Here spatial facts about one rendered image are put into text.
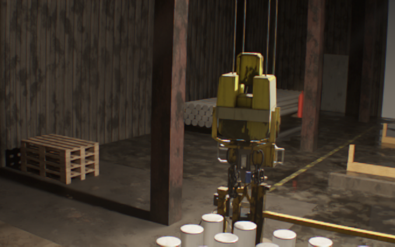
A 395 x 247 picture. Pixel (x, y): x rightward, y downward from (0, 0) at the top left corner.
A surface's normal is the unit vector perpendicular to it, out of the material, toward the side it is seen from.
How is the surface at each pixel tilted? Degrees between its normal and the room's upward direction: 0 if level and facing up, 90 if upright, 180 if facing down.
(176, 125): 90
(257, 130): 90
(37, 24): 90
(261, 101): 90
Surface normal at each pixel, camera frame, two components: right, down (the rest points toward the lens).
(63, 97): 0.86, 0.12
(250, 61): -0.25, 0.15
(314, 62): -0.51, 0.12
